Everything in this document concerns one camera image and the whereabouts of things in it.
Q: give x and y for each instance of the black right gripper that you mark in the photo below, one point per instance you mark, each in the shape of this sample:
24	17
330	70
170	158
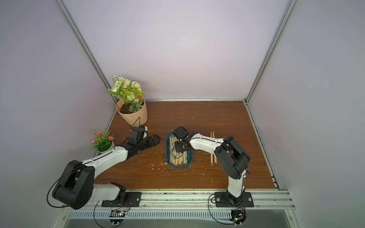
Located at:
179	145

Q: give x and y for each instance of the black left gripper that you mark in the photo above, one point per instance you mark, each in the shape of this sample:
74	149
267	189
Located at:
152	143

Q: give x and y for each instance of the chopstick pair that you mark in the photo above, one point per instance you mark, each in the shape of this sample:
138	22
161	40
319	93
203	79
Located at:
214	156
211	155

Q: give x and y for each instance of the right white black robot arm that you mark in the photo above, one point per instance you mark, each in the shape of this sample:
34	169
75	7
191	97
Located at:
233	159

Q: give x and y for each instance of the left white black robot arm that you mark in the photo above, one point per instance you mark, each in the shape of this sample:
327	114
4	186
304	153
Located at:
76	188

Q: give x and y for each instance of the wrapped chopsticks pile in box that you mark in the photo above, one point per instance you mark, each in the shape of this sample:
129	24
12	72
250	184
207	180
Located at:
176	159

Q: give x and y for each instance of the teal plastic storage box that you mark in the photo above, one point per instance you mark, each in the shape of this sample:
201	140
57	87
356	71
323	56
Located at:
167	147

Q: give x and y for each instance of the large beige ribbed flower pot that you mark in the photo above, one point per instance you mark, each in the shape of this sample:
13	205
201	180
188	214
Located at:
134	119

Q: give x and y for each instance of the small white pot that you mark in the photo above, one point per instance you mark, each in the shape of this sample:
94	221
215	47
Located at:
109	148

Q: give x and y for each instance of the pink flowered small plant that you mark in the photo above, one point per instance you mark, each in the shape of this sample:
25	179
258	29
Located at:
102	141

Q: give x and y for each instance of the white green artificial flowers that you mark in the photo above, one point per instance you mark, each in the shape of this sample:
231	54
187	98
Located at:
128	91

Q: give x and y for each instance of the left small circuit board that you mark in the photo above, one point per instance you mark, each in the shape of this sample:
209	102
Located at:
116	217

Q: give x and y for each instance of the small circuit board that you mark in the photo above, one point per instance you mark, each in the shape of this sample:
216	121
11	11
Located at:
238	216
116	217

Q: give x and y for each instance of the right small circuit board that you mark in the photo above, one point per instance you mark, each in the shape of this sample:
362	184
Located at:
238	216

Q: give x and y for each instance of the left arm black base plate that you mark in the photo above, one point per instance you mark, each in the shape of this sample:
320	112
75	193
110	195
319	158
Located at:
127	199

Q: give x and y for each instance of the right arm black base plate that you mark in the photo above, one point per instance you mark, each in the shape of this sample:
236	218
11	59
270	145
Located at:
225	199

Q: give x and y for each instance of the aluminium corner frame post left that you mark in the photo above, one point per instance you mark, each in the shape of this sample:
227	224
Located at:
81	41

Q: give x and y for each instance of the aluminium corner frame post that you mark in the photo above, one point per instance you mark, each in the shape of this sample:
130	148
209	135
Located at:
274	42
81	41

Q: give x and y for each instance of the white slotted cable duct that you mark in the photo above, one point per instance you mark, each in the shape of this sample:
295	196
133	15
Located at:
154	214

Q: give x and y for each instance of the aluminium front rail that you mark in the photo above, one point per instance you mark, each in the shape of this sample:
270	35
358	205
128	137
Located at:
201	199

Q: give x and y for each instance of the aluminium corner frame post right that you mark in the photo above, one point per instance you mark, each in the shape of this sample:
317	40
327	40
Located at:
274	42

